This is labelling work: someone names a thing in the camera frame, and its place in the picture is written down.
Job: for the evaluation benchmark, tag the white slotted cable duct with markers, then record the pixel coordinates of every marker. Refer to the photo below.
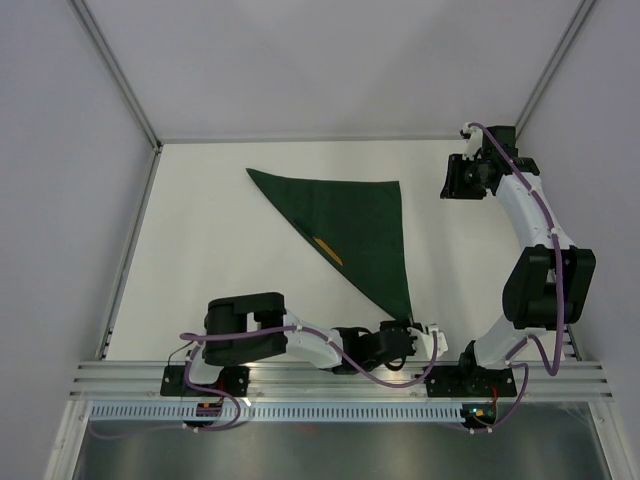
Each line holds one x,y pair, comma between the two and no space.
281,412

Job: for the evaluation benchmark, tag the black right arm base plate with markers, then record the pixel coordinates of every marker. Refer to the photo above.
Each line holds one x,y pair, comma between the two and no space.
448,381

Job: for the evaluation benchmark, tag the dark green cloth napkin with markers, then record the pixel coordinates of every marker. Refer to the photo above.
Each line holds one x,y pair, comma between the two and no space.
361,221

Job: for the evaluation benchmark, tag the aluminium right frame post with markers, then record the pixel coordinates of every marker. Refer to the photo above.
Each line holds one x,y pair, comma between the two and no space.
573,29

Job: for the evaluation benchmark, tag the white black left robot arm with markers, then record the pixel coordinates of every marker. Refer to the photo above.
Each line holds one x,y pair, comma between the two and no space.
341,350

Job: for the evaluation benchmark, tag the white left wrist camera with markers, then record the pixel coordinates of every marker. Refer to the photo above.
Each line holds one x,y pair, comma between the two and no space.
428,341

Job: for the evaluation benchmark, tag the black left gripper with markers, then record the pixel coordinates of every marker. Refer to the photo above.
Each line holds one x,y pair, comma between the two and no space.
388,324

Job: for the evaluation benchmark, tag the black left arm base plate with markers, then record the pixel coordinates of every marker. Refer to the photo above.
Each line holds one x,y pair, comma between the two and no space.
232,380

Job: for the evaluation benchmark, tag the aluminium frame post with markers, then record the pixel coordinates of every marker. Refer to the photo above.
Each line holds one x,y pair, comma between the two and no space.
87,20
573,29

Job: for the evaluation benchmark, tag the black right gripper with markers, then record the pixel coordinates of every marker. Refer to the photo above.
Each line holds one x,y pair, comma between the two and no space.
454,185

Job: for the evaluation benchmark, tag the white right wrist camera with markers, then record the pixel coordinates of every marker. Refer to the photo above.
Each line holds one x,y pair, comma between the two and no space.
473,136

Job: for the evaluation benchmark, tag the aluminium front rail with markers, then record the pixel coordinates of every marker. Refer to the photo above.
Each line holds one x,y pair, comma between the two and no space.
577,381

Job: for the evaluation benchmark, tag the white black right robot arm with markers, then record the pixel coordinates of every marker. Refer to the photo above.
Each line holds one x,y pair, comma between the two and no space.
547,288

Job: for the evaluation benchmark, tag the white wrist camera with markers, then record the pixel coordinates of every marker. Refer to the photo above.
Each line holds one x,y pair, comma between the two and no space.
473,136
428,341

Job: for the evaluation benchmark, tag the aluminium left frame post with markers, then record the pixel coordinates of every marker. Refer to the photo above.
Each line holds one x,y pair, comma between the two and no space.
87,20

